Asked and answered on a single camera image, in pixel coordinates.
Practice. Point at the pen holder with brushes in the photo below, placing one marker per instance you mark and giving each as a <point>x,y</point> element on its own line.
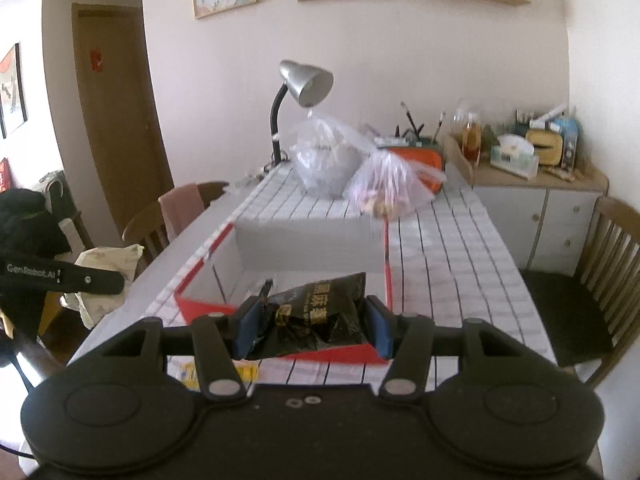
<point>422,140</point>

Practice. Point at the white cabinet wooden top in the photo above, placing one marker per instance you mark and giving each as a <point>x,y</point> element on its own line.
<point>565,215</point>

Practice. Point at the brown wooden door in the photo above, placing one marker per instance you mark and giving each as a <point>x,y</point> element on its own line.
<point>120,125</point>

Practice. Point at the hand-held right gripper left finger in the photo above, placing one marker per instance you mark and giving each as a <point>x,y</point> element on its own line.
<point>248,327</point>

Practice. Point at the black framed wall picture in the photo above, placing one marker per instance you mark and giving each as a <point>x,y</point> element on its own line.
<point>11,90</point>

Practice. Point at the dark cloth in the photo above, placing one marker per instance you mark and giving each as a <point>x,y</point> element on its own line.
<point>30,225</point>

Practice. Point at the glass jar amber liquid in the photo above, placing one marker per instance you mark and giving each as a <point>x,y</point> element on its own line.
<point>470,140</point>

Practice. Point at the yellow tissue box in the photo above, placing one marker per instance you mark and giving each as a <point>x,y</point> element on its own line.
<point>545,146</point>

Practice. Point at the blue carton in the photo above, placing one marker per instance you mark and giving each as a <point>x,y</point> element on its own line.
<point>571,142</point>

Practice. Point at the black snack packet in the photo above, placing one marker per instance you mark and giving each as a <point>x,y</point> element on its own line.
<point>320,320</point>

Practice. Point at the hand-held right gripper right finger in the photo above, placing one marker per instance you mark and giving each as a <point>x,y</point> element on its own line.
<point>378,330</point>

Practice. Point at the red white cardboard box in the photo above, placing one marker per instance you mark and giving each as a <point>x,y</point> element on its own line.
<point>305,245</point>

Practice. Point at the red door sticker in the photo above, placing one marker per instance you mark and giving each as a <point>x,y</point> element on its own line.
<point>96,60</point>

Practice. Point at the yellow snack packet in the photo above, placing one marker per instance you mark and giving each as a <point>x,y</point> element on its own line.
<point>245,372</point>

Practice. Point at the large clear plastic bag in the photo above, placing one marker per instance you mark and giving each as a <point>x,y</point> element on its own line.
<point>322,165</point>

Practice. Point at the checked white tablecloth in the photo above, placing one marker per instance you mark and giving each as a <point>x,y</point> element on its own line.
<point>450,260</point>

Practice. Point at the cream cloth bag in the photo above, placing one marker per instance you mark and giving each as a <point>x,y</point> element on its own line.
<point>107,262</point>

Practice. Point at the white tube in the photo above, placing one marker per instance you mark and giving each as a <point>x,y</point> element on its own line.
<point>549,116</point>

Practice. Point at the pink cloth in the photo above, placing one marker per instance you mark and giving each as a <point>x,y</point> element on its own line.
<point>180,210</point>

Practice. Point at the green white tissue box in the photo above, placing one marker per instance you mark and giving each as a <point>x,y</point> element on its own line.
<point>515,157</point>

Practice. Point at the wooden chair dark cushion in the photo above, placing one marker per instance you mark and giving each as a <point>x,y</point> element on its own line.
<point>575,310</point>

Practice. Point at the orange zip case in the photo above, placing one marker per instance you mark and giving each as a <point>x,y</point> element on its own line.
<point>425,160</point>

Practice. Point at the plastic bag of colourful snacks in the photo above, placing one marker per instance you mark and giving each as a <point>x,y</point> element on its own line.
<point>390,185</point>

